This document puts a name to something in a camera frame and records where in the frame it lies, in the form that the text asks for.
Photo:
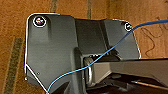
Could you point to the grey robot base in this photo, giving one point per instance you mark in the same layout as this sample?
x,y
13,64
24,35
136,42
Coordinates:
x,y
53,50

